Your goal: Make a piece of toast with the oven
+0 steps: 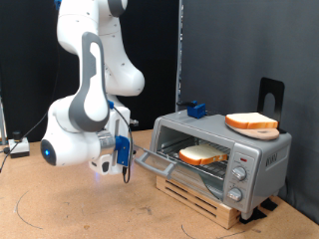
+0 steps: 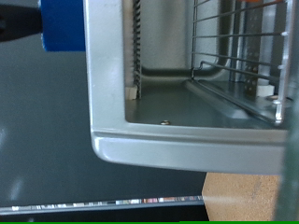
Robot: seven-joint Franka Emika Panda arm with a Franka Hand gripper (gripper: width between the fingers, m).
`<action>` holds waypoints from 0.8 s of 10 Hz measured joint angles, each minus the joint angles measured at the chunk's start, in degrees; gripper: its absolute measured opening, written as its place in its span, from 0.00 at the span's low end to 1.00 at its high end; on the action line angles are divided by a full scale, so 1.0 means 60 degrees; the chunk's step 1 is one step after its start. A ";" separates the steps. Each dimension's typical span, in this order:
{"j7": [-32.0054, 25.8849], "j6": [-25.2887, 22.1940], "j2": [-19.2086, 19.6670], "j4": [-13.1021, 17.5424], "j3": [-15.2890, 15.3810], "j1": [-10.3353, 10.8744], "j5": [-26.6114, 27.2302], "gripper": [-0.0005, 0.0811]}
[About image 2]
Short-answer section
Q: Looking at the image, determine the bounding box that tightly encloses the vertical aluminium pole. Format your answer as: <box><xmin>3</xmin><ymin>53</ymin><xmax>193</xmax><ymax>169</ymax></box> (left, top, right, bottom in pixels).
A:
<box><xmin>0</xmin><ymin>195</ymin><xmax>205</xmax><ymax>217</ymax></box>

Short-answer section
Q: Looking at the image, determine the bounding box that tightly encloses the glass oven door with handle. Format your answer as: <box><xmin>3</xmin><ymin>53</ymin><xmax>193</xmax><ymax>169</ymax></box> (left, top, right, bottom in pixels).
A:
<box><xmin>274</xmin><ymin>92</ymin><xmax>299</xmax><ymax>222</ymax></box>

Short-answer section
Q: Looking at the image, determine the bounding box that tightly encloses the black backdrop curtain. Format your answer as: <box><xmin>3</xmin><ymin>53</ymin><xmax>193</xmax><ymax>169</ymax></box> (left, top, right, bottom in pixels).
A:
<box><xmin>0</xmin><ymin>204</ymin><xmax>209</xmax><ymax>222</ymax></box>

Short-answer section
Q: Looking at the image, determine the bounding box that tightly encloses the spatula with blue grip block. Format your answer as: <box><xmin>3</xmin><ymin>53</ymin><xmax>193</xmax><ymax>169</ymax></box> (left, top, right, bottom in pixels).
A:
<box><xmin>0</xmin><ymin>0</ymin><xmax>87</xmax><ymax>53</ymax></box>

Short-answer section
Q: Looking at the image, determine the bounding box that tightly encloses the silver toaster oven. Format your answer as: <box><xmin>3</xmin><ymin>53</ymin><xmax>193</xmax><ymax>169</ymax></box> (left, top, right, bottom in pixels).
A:
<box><xmin>83</xmin><ymin>0</ymin><xmax>299</xmax><ymax>175</ymax></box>

